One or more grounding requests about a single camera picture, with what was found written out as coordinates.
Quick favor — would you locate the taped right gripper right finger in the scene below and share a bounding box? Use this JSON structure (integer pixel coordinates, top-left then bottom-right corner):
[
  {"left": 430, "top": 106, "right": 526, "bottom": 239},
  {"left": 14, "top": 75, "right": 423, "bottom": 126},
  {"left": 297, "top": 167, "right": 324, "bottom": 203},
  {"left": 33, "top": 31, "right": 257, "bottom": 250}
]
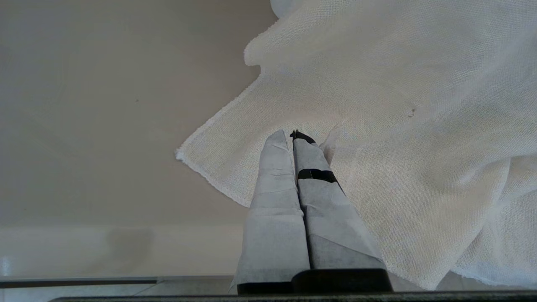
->
[{"left": 290, "top": 129, "right": 388, "bottom": 271}]

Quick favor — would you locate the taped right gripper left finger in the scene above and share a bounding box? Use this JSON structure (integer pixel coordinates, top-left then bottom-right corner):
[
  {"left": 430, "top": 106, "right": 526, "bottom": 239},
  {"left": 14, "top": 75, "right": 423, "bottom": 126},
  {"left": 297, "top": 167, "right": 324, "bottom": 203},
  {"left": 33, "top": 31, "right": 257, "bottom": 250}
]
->
[{"left": 230, "top": 129, "right": 311, "bottom": 294}]

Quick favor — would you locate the white woven cloth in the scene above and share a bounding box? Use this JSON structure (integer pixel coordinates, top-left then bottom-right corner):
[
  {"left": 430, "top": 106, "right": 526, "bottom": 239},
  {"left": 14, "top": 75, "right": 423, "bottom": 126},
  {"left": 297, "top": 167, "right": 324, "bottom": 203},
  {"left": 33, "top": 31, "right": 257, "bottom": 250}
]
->
[{"left": 175, "top": 0, "right": 537, "bottom": 291}]

